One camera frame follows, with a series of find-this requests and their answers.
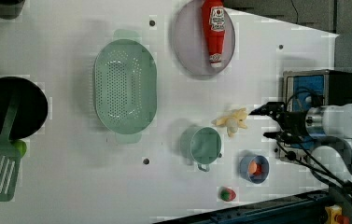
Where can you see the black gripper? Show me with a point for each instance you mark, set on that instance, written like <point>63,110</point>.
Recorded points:
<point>292,124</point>

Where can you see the yellow peeled toy banana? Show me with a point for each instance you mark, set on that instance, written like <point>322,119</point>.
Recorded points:
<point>232,121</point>

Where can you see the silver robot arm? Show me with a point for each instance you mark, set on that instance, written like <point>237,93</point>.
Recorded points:
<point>326,125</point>

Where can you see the toy toaster oven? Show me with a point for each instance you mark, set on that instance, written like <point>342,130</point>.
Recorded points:
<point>312,91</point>

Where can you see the orange toy egg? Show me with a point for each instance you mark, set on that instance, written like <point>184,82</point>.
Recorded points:
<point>252,168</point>

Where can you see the green pot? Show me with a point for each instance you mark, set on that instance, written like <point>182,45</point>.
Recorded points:
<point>201,145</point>

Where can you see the red toy strawberry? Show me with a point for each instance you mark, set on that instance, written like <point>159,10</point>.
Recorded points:
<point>226,194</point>

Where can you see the yellow emergency stop box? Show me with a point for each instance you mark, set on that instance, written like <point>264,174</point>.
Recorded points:
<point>335,215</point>

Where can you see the grey round plate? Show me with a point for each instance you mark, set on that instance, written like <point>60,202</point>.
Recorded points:
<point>189,41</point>

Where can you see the red ketchup bottle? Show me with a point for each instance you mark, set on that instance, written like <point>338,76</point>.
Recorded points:
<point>213,22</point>

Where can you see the green oval colander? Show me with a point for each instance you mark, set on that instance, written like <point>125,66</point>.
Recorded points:
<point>125,86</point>

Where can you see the small green toy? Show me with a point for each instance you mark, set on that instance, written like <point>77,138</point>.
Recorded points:
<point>20,146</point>

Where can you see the green slotted spatula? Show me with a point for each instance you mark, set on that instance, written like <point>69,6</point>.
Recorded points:
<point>10,157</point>

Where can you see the dark cup at corner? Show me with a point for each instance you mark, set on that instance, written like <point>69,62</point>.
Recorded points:
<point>11,9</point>

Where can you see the blue metal frame rail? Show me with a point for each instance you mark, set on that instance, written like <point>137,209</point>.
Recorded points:
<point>305,208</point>

